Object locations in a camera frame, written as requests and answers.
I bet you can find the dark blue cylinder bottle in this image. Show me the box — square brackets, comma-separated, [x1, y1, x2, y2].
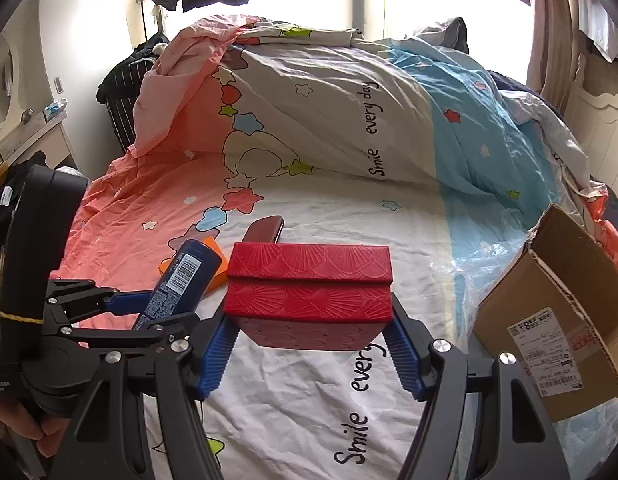
[133, 240, 222, 330]

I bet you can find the orange envelope box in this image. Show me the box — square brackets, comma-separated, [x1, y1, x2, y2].
[158, 236, 228, 292]

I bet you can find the red gift box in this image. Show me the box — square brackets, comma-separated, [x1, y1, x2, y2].
[223, 242, 394, 351]

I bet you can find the maroon glasses case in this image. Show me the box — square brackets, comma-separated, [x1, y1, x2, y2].
[243, 216, 284, 243]

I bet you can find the person's left hand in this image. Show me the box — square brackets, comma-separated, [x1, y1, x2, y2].
[0, 398, 70, 457]

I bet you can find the clear plastic bag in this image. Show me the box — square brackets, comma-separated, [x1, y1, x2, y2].
[429, 230, 527, 354]

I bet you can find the black clothing pile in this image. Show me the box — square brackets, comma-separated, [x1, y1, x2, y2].
[0, 151, 46, 250]

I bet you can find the brown cardboard box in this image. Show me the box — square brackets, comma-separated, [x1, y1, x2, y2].
[473, 205, 618, 422]

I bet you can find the white desk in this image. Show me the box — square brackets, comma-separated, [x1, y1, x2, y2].
[0, 112, 74, 168]

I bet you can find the star patterned duvet cover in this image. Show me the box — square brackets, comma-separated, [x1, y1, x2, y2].
[56, 16, 594, 479]

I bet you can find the black striped suitcase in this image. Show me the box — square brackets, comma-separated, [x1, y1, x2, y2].
[96, 32, 170, 152]

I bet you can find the white bed headboard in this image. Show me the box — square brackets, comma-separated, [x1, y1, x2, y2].
[565, 53, 618, 198]

